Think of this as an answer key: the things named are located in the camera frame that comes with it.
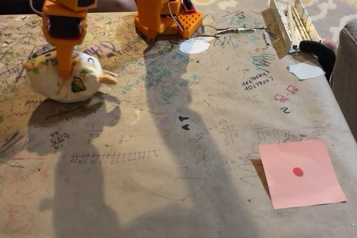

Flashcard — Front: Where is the black curved clamp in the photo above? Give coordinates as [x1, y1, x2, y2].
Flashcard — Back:
[298, 40, 337, 81]

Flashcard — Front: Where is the white corn plush toy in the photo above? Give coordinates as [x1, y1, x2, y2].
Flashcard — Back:
[22, 48, 118, 104]

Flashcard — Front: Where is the base servo cable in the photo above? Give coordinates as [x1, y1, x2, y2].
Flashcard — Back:
[164, 0, 185, 32]

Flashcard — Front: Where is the pink sticky note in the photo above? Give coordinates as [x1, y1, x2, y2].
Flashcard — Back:
[258, 138, 348, 210]

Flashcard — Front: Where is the torn dark paper flap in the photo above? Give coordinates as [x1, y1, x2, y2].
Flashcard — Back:
[30, 43, 56, 57]

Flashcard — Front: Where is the brown scribbled paper table cover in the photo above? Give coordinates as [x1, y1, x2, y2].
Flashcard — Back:
[0, 11, 357, 238]

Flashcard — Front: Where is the grey fabric couch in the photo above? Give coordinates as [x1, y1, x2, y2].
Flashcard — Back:
[330, 18, 357, 138]

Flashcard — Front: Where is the white paper scrap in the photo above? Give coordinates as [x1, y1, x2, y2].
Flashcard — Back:
[287, 62, 326, 80]

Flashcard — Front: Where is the person's bare foot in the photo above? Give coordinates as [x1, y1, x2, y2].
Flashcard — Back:
[320, 38, 338, 52]

